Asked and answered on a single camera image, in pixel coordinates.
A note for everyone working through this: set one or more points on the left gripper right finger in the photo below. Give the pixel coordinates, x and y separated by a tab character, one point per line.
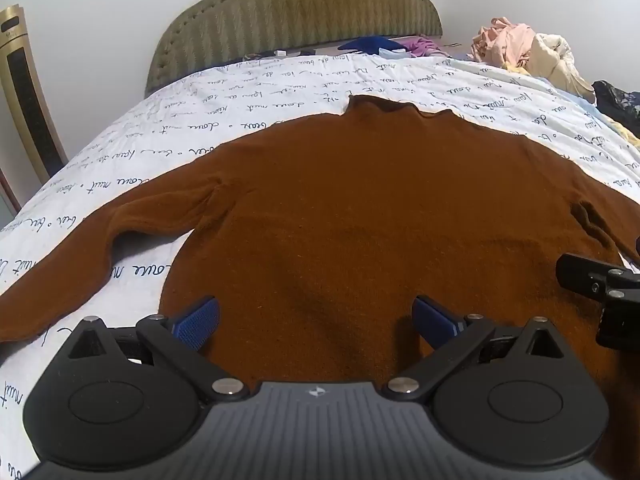
454	341

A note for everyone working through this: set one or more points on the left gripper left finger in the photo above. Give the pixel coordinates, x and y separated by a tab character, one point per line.
175	344

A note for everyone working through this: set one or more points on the brown knit sweater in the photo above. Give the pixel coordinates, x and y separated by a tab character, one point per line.
316	234

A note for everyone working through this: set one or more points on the cream clothes pile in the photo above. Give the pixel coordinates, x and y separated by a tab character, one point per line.
551	58

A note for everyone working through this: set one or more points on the pink clothes pile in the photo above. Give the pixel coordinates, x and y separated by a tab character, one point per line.
503	42

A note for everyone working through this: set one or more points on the dark patterned garment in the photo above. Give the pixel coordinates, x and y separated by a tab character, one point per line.
620	105

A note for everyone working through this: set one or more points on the white script-print bed sheet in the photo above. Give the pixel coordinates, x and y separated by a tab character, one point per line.
84	399

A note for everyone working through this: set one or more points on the gold tower air conditioner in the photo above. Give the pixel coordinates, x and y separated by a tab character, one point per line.
25	97

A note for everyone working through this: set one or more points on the light blue folded cloth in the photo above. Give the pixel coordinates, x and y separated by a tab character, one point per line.
393	54

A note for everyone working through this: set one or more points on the purple garment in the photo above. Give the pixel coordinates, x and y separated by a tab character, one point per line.
419	46

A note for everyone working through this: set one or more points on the blue garment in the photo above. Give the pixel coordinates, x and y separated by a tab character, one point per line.
371	44

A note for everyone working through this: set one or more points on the olive striped headboard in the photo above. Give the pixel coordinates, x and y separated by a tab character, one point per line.
217	32

